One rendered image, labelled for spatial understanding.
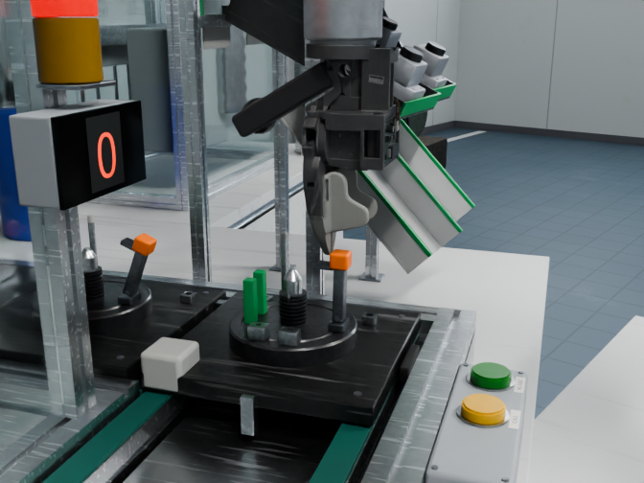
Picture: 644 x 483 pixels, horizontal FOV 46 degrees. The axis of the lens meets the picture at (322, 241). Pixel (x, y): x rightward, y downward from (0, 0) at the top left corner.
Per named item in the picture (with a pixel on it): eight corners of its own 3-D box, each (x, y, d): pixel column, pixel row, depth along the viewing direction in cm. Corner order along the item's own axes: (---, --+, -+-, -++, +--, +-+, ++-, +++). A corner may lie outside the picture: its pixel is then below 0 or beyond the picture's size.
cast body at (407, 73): (417, 109, 99) (440, 60, 96) (404, 113, 95) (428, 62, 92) (364, 80, 102) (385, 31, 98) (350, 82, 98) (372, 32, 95)
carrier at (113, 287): (227, 304, 98) (223, 211, 95) (127, 387, 77) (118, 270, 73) (68, 285, 105) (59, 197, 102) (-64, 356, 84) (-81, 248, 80)
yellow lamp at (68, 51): (116, 80, 62) (111, 17, 61) (80, 84, 58) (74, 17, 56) (64, 78, 64) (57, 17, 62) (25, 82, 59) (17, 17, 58)
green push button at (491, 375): (512, 381, 77) (513, 364, 77) (508, 400, 74) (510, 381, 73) (471, 377, 78) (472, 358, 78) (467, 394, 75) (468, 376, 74)
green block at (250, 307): (258, 320, 83) (257, 278, 81) (254, 325, 82) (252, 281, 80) (247, 319, 83) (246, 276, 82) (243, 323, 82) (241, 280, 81)
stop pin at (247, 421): (259, 430, 73) (258, 393, 72) (254, 436, 72) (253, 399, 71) (245, 427, 74) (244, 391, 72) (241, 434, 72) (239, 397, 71)
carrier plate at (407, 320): (421, 328, 91) (421, 310, 90) (373, 426, 69) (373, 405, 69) (238, 305, 98) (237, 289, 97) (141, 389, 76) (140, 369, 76)
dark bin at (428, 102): (433, 109, 104) (458, 59, 101) (398, 121, 93) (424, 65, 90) (274, 19, 112) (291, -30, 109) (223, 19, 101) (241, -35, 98)
